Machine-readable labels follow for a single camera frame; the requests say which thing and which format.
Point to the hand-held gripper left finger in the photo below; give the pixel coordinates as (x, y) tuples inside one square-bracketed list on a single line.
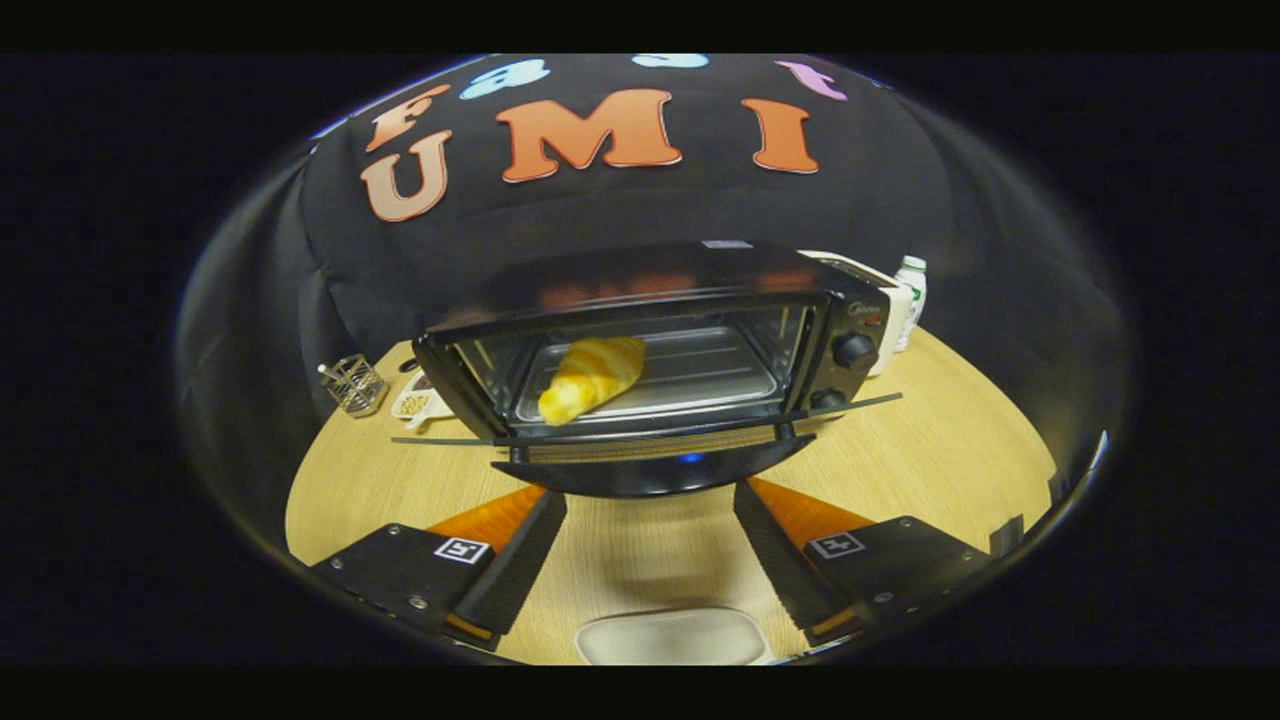
[(520, 570)]

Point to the black toaster oven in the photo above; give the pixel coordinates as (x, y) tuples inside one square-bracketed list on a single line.
[(855, 350)]

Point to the white pop-up toaster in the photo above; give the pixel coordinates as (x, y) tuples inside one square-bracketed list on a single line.
[(897, 310)]

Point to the white bottle green label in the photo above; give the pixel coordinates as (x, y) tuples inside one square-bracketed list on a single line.
[(912, 300)]

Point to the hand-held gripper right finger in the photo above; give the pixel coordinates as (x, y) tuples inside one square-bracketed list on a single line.
[(775, 560)]

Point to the white plate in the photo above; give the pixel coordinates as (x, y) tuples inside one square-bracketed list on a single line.
[(670, 638)]

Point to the golden croissant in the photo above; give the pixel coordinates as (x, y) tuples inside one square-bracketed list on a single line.
[(590, 380)]

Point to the white divided snack dish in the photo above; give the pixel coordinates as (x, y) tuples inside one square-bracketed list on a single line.
[(415, 403)]

